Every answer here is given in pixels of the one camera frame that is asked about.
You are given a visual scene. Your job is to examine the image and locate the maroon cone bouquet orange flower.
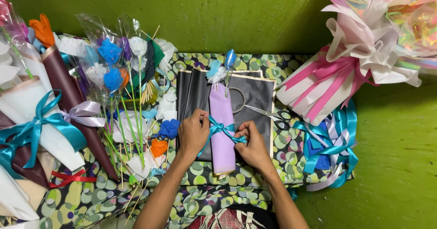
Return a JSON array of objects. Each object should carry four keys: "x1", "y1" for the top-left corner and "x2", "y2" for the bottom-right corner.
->
[{"x1": 29, "y1": 13, "x2": 119, "y2": 181}]

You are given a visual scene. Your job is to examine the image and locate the person's left hand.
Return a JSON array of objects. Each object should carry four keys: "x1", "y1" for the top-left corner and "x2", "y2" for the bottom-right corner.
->
[{"x1": 177, "y1": 108, "x2": 211, "y2": 156}]

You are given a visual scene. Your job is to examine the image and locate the white bouquet with pink flower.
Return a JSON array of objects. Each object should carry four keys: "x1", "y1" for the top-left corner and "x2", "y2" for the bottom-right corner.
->
[{"x1": 0, "y1": 0, "x2": 52, "y2": 90}]

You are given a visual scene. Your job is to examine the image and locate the blue paper flower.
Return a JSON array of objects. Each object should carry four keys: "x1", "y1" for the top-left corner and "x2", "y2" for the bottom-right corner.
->
[{"x1": 156, "y1": 119, "x2": 182, "y2": 140}]

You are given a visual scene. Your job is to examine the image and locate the black handled scissors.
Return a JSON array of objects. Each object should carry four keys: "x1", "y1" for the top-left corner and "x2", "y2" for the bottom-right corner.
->
[{"x1": 244, "y1": 104, "x2": 293, "y2": 131}]

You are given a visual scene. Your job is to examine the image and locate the clear tape roll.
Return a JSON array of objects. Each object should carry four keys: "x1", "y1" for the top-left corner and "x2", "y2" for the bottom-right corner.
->
[{"x1": 227, "y1": 87, "x2": 246, "y2": 114}]

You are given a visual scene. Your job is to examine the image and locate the iridescent cellophane wrapped bouquet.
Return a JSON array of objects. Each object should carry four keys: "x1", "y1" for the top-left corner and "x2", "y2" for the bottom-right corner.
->
[{"x1": 376, "y1": 0, "x2": 437, "y2": 73}]

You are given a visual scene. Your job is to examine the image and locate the plain white wrapped bouquet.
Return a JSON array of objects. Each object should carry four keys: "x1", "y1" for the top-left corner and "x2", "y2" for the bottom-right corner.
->
[{"x1": 0, "y1": 163, "x2": 40, "y2": 221}]

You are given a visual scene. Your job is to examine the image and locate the dark brown wrapped bouquet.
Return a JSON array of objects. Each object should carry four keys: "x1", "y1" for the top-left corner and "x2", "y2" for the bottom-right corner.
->
[{"x1": 0, "y1": 111, "x2": 50, "y2": 188}]

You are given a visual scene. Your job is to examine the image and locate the lilac satin ribbon bow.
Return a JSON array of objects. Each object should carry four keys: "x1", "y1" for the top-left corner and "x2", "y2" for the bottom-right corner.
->
[{"x1": 60, "y1": 101, "x2": 107, "y2": 127}]

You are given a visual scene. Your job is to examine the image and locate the beige wrapped bouquet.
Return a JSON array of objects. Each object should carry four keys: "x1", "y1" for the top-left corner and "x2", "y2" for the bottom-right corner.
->
[{"x1": 15, "y1": 150, "x2": 56, "y2": 211}]

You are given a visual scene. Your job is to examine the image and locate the heap of green black paper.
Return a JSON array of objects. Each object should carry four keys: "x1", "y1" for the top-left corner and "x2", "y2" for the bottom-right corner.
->
[{"x1": 136, "y1": 34, "x2": 179, "y2": 98}]

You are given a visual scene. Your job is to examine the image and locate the person's right hand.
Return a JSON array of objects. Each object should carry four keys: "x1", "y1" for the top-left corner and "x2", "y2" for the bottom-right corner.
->
[{"x1": 234, "y1": 120, "x2": 272, "y2": 171}]

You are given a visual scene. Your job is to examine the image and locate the wide pink ribbon bow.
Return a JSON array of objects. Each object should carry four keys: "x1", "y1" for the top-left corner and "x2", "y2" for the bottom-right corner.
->
[{"x1": 281, "y1": 46, "x2": 380, "y2": 122}]

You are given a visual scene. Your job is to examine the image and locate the lilac paper wrapped flower bouquet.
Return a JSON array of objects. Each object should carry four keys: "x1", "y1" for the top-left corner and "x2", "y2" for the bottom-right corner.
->
[{"x1": 206, "y1": 49, "x2": 237, "y2": 181}]

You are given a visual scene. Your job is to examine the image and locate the teal satin ribbon bow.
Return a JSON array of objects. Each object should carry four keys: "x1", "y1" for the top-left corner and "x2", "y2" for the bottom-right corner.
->
[{"x1": 197, "y1": 114, "x2": 247, "y2": 158}]

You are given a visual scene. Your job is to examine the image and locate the orange paper flower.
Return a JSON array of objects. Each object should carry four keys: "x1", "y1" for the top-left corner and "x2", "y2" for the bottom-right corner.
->
[{"x1": 150, "y1": 138, "x2": 169, "y2": 158}]

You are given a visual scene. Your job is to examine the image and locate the bunch of cellophane wrapped flowers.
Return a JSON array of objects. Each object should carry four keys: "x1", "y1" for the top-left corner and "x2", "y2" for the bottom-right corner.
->
[{"x1": 70, "y1": 13, "x2": 151, "y2": 170}]

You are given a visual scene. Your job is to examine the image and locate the stack of black wrapping paper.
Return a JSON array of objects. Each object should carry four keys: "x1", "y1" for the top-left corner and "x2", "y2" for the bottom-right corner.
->
[{"x1": 175, "y1": 68, "x2": 277, "y2": 162}]

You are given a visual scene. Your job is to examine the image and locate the large white pink wrapped bouquet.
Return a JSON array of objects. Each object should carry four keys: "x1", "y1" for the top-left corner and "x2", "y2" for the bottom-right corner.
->
[{"x1": 275, "y1": 0, "x2": 424, "y2": 127}]

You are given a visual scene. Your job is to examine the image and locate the loose bamboo skewers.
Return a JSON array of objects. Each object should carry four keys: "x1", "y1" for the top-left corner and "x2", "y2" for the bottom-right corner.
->
[{"x1": 119, "y1": 179, "x2": 151, "y2": 227}]

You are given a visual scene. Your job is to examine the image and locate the white cone wrapped bouquet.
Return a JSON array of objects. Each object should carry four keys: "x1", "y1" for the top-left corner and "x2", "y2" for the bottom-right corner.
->
[{"x1": 0, "y1": 77, "x2": 88, "y2": 172}]

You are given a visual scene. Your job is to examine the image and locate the green circle patterned cloth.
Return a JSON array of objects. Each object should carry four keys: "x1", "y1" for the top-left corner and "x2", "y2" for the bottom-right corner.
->
[{"x1": 0, "y1": 51, "x2": 356, "y2": 229}]

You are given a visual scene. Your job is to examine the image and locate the heap of teal white ribbons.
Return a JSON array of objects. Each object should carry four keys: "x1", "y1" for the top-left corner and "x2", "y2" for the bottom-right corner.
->
[{"x1": 291, "y1": 99, "x2": 359, "y2": 192}]

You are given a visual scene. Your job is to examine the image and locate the large teal ribbon bow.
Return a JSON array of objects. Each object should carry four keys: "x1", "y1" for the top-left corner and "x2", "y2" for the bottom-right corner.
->
[{"x1": 0, "y1": 89, "x2": 88, "y2": 180}]

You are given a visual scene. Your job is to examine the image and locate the pile of white paper flowers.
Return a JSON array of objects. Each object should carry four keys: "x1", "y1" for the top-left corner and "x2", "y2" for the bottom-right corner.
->
[{"x1": 112, "y1": 87, "x2": 178, "y2": 182}]

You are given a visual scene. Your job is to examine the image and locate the bundle of bamboo skewers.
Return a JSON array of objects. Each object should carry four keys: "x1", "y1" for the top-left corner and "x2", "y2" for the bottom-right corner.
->
[{"x1": 139, "y1": 80, "x2": 158, "y2": 105}]

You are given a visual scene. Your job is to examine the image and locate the red ribbon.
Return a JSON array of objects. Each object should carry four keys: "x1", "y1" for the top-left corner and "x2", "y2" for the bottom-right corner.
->
[{"x1": 47, "y1": 169, "x2": 98, "y2": 189}]

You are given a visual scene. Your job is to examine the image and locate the person's red patterned garment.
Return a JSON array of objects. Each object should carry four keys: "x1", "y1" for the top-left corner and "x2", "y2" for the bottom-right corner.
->
[{"x1": 186, "y1": 206, "x2": 279, "y2": 229}]

